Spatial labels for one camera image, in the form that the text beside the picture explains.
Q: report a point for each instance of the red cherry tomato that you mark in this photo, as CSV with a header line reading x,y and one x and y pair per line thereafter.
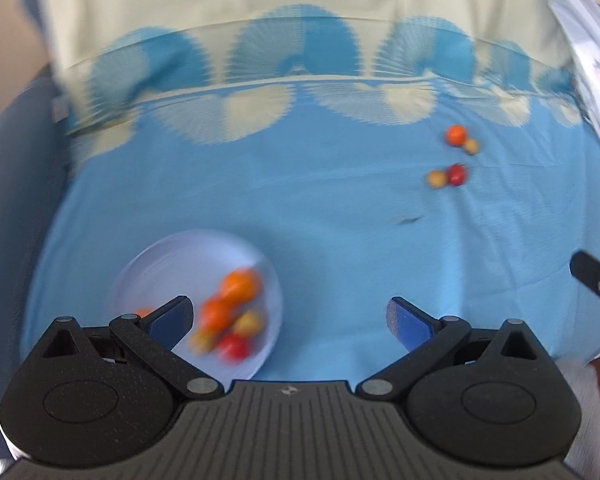
x,y
456,174
234,348

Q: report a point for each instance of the blue fan-pattern sheet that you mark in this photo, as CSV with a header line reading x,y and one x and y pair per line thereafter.
x,y
308,127

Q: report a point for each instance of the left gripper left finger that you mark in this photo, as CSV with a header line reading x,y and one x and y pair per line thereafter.
x,y
149,341

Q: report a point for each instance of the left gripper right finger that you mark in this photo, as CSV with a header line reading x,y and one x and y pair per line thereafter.
x,y
431,343

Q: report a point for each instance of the orange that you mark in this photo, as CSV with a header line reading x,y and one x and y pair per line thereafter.
x,y
240,287
143,312
215,315

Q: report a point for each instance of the orange top small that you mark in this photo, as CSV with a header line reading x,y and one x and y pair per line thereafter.
x,y
456,135

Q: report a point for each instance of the light blue plate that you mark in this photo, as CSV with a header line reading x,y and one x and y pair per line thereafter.
x,y
192,264

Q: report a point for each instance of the blue sofa armrest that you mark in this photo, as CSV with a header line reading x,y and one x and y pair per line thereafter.
x,y
34,167

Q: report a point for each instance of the longan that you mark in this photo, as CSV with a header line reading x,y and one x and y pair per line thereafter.
x,y
249,323
437,179
471,146
203,341

